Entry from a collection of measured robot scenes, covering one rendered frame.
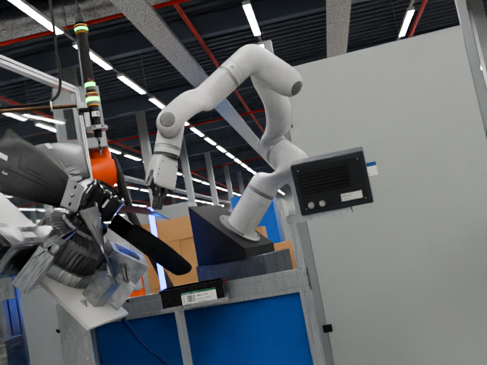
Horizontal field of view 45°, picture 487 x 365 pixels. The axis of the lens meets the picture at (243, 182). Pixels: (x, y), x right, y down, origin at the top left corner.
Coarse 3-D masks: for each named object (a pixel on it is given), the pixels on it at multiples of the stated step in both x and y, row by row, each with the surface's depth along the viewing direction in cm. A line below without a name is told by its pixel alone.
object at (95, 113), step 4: (76, 8) 200; (76, 12) 200; (80, 12) 200; (76, 16) 199; (80, 16) 199; (76, 20) 199; (80, 20) 199; (84, 20) 200; (88, 108) 197; (92, 108) 196; (96, 108) 196; (92, 112) 196; (96, 112) 196; (92, 116) 196; (96, 116) 196; (100, 116) 197; (92, 120) 196; (96, 120) 196; (100, 120) 197; (92, 124) 196; (96, 124) 195; (100, 124) 196; (96, 132) 196; (100, 132) 196; (96, 136) 195; (100, 136) 196
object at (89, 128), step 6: (78, 102) 194; (84, 102) 195; (78, 108) 194; (84, 108) 194; (84, 114) 194; (84, 120) 195; (90, 120) 195; (90, 126) 194; (96, 126) 193; (102, 126) 194; (90, 132) 197
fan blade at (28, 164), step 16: (0, 144) 164; (16, 144) 168; (32, 144) 173; (0, 160) 162; (16, 160) 166; (32, 160) 170; (48, 160) 175; (0, 176) 160; (16, 176) 164; (32, 176) 168; (48, 176) 172; (64, 176) 177; (0, 192) 158; (16, 192) 163; (32, 192) 167; (48, 192) 172
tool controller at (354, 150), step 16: (304, 160) 214; (320, 160) 208; (336, 160) 207; (352, 160) 206; (304, 176) 210; (320, 176) 209; (336, 176) 208; (352, 176) 207; (368, 176) 210; (304, 192) 211; (320, 192) 210; (336, 192) 209; (352, 192) 208; (368, 192) 207; (304, 208) 212; (320, 208) 211; (336, 208) 210
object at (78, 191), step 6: (72, 180) 179; (72, 186) 179; (78, 186) 181; (66, 192) 177; (72, 192) 179; (78, 192) 180; (66, 198) 177; (72, 198) 178; (78, 198) 180; (60, 204) 175; (66, 204) 176; (72, 204) 178; (78, 204) 180; (72, 210) 178
